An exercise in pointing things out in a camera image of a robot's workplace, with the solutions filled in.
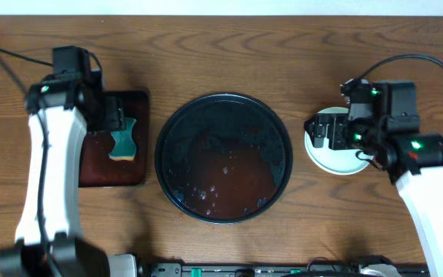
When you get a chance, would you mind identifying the rectangular black tray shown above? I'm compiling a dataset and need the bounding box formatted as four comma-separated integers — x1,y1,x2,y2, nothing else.
79,90,150,188

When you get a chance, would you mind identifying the mint green plate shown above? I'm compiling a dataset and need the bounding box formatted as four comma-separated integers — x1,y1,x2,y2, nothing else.
304,107,373,175

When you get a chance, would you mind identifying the round black tray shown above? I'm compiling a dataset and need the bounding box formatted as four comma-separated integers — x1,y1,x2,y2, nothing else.
155,93,293,225

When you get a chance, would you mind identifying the green orange sponge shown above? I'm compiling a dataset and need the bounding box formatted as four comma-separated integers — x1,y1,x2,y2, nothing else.
108,118,137,161

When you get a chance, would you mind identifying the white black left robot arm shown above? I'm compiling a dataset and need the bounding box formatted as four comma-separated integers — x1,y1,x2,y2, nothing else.
0,71,138,276

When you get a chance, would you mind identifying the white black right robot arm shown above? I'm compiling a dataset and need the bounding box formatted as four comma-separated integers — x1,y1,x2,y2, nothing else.
304,107,443,276

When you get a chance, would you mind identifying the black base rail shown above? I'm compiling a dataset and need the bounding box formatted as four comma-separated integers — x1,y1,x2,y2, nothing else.
138,255,430,277

